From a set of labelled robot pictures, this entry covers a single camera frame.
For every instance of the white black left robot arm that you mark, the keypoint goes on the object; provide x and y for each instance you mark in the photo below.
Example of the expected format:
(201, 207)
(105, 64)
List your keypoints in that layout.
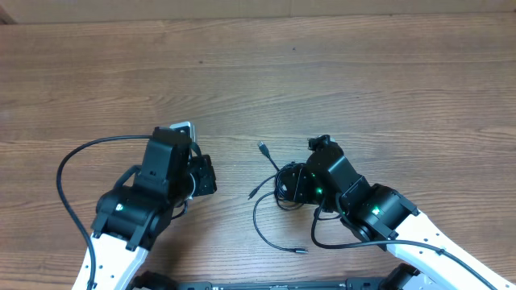
(140, 206)

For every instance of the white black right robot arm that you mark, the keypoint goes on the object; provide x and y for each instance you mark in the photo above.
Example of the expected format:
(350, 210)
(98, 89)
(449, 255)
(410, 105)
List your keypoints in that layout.
(380, 216)

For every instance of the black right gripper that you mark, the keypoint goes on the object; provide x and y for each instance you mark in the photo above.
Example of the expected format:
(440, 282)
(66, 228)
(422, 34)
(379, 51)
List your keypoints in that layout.
(299, 192)

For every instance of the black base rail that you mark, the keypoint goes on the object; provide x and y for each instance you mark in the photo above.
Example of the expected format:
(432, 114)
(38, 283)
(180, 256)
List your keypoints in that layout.
(395, 280)

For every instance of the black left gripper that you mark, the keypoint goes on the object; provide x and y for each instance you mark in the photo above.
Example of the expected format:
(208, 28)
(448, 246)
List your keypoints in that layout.
(206, 184)

